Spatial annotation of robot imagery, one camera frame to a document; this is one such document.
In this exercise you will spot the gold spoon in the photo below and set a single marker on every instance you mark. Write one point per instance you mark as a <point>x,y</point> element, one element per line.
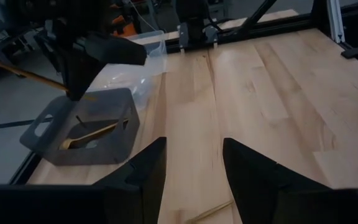
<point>26,74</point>
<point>210,212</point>
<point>89,135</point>

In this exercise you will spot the grey plastic bin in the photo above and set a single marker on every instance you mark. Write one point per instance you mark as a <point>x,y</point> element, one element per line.
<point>117,149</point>

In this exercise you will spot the clear plastic bin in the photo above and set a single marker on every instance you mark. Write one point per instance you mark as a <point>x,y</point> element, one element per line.
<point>154,43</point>
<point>126,81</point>

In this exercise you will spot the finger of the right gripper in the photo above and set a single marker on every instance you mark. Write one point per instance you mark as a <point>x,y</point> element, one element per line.
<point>68,74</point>
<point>84,68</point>

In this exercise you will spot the silver aluminium post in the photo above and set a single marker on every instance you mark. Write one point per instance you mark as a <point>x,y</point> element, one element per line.
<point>336,21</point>

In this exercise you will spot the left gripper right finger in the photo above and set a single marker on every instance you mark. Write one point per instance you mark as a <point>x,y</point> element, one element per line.
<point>250,186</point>

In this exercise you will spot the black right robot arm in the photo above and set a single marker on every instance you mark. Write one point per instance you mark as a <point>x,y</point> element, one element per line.
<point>193,15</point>

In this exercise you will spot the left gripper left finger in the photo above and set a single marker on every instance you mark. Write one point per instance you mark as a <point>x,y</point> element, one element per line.
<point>145,186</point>

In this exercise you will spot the orange object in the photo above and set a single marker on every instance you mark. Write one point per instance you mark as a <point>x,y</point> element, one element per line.
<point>124,28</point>

